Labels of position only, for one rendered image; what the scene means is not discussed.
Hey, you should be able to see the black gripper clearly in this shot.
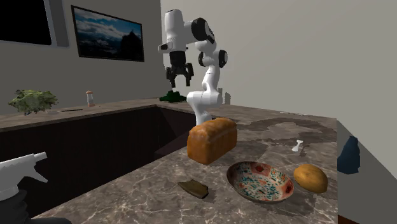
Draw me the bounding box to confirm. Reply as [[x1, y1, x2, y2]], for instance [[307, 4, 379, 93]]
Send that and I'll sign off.
[[165, 50, 195, 89]]

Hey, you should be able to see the dark green leafy vegetable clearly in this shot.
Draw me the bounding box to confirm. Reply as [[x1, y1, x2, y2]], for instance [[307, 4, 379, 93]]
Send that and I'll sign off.
[[158, 90, 188, 104]]

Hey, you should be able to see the brown bread loaf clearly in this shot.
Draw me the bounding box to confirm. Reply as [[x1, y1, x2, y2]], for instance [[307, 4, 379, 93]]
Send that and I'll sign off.
[[186, 117, 239, 165]]

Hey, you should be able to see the framed mountain landscape picture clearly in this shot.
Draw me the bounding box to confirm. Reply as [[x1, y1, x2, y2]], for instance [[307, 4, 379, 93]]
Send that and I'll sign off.
[[70, 4, 146, 63]]

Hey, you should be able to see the glass shaker with brown cap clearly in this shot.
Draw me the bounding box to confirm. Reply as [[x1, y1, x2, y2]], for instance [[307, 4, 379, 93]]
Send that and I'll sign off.
[[85, 90, 96, 108]]

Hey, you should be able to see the olive green flat shard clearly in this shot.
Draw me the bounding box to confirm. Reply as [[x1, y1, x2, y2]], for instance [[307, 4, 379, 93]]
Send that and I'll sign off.
[[177, 179, 209, 200]]

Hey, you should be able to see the patterned ceramic bowl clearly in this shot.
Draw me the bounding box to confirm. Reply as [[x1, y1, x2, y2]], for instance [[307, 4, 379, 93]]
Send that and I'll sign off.
[[226, 160, 295, 204]]

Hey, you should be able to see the small white spoon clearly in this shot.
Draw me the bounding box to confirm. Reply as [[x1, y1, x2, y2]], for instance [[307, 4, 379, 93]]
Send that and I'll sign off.
[[291, 139, 304, 153]]

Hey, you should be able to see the green lettuce head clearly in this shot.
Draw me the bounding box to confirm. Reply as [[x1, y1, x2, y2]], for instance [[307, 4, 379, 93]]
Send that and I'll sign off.
[[7, 89, 59, 116]]

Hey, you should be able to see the yellow-brown potato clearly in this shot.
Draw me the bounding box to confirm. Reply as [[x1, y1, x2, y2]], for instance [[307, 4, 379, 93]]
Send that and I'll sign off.
[[293, 164, 329, 194]]

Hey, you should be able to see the dark blue angular object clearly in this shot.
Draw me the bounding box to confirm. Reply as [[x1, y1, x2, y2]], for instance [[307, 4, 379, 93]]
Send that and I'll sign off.
[[337, 135, 361, 176]]

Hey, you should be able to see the white-headed spray bottle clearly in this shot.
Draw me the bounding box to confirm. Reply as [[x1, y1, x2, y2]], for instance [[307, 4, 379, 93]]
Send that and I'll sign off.
[[0, 151, 49, 224]]

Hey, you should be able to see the dark window with grey frame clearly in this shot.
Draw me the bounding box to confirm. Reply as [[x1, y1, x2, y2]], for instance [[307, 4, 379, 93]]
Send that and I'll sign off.
[[0, 0, 70, 48]]

